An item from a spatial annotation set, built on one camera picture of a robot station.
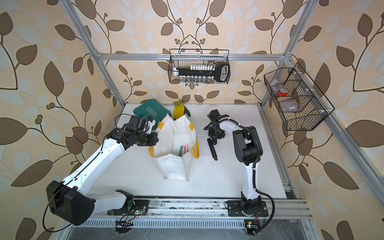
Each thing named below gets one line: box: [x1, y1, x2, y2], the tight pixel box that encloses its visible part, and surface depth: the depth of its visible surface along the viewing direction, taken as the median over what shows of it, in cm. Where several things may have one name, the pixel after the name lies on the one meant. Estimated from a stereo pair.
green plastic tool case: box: [133, 99, 172, 131], surface depth 114 cm
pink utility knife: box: [183, 144, 189, 155], surface depth 95 cm
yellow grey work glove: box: [173, 99, 191, 120], surface depth 118 cm
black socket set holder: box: [176, 62, 230, 82], surface depth 86 cm
